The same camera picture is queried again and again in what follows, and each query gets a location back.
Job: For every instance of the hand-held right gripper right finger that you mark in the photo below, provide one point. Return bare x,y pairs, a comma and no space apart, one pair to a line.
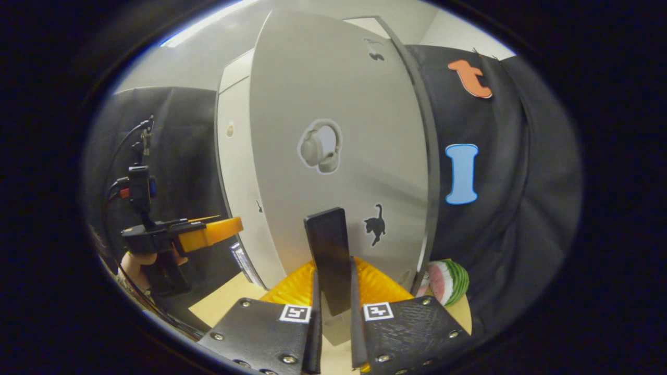
411,333

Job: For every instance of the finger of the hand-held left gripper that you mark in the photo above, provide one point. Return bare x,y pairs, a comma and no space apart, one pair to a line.
213,232

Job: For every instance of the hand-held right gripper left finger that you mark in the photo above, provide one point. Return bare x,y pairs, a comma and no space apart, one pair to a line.
260,333

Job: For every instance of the white cabinet door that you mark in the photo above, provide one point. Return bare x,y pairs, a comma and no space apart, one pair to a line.
239,172
323,78

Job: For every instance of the white double-door shoe cabinet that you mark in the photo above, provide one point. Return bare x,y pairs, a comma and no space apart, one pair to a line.
431,172

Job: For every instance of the white cabinet drawer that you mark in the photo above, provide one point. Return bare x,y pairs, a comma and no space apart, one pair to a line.
237,73

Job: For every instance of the watermelon slice toy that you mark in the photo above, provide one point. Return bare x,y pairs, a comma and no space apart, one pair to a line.
443,281

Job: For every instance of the black backdrop cloth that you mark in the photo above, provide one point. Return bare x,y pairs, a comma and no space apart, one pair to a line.
177,135
521,208

